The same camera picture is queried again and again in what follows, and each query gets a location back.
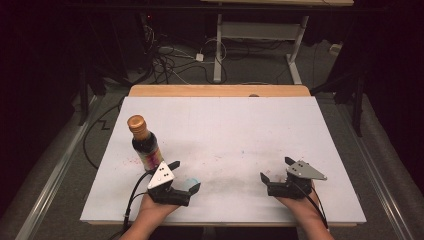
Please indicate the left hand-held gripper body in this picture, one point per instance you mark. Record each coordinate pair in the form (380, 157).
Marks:
(160, 178)

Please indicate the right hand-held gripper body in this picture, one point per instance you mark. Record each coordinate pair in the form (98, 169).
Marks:
(293, 186)

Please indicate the small light blue object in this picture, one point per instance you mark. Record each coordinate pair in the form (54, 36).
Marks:
(190, 183)

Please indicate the person's right hand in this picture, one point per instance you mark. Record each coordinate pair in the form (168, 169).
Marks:
(305, 206)

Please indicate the person's left hand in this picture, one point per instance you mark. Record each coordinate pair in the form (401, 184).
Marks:
(155, 210)

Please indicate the dark sauce bottle gold cap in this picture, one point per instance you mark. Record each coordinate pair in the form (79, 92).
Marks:
(146, 146)

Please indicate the white board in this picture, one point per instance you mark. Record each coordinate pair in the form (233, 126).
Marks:
(226, 143)

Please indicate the wooden table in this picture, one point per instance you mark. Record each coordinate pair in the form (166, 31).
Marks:
(216, 90)

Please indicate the black metal stand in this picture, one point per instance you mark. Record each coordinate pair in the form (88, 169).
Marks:
(85, 93)
(353, 93)

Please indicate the white power adapter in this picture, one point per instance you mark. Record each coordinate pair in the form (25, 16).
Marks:
(199, 57)

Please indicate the aluminium rail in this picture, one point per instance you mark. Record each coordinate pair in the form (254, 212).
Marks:
(376, 173)
(50, 180)

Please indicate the white metal desk frame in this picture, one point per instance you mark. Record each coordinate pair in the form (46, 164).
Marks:
(260, 31)

